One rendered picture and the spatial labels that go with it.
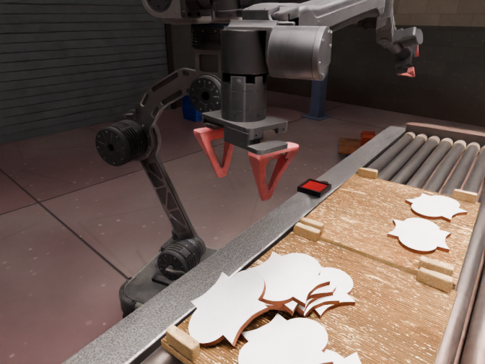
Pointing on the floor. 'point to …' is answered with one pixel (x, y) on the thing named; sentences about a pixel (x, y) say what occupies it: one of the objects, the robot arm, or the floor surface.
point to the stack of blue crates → (190, 110)
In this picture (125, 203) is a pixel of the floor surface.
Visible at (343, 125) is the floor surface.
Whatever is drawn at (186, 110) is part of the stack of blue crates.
